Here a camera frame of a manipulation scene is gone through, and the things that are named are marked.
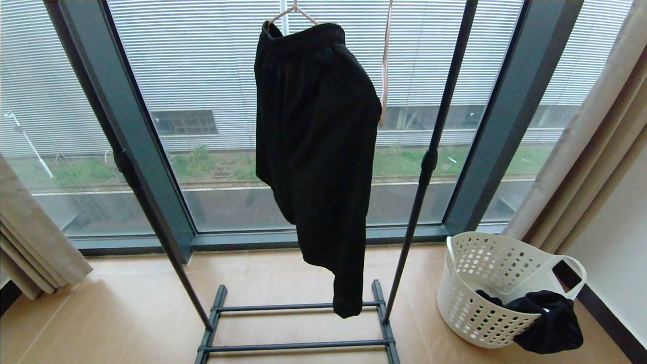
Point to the black garment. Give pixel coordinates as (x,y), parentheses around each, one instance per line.
(318,151)

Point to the window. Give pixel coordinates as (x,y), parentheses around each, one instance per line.
(510,126)

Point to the white laundry basket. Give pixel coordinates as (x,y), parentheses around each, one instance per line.
(495,263)

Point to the pink clothes hanger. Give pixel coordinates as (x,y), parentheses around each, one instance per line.
(386,50)
(294,10)

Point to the black clothes rack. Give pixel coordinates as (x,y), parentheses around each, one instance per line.
(427,167)

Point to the beige curtain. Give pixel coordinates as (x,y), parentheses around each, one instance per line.
(30,242)
(581,177)

